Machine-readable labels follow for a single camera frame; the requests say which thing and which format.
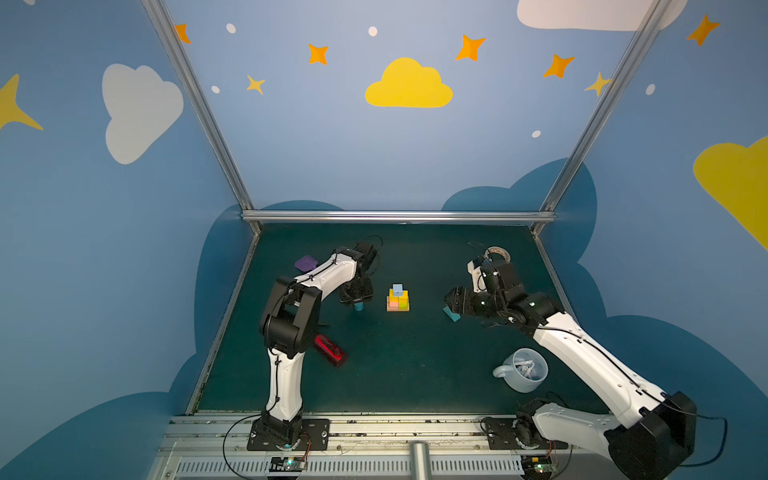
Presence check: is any aluminium front rail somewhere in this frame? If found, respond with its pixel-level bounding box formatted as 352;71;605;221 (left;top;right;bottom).
147;412;623;479

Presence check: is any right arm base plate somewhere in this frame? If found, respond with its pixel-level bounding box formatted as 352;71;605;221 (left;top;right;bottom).
480;417;570;450

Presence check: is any teal house-shaped block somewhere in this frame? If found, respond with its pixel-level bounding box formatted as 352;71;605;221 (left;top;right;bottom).
443;306;461;322

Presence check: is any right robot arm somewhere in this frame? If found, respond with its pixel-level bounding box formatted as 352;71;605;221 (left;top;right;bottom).
445;287;697;479

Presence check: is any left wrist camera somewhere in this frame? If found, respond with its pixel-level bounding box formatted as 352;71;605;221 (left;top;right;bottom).
354;241;377;271

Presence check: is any left circuit board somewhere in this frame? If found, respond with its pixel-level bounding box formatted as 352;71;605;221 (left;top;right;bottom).
268;456;307;476

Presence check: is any circuit board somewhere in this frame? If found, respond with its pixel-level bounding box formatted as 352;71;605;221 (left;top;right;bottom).
520;456;555;480
268;456;307;476

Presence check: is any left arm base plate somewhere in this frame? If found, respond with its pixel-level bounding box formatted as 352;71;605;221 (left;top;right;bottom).
246;418;330;452

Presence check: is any light blue mug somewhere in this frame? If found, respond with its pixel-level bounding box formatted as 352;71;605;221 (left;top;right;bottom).
492;348;549;394

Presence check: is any right circuit board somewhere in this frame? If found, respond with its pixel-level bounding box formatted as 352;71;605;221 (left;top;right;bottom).
520;456;555;480

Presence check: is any white tape roll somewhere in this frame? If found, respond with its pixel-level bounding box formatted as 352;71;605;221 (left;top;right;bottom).
484;246;511;262

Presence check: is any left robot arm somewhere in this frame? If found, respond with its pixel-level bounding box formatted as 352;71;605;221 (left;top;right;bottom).
256;241;377;448

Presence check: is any aluminium cage frame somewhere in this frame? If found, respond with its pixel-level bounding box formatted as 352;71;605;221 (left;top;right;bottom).
143;1;673;236

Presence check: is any grey camera pole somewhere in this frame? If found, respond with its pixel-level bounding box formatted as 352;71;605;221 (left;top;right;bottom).
409;441;432;480

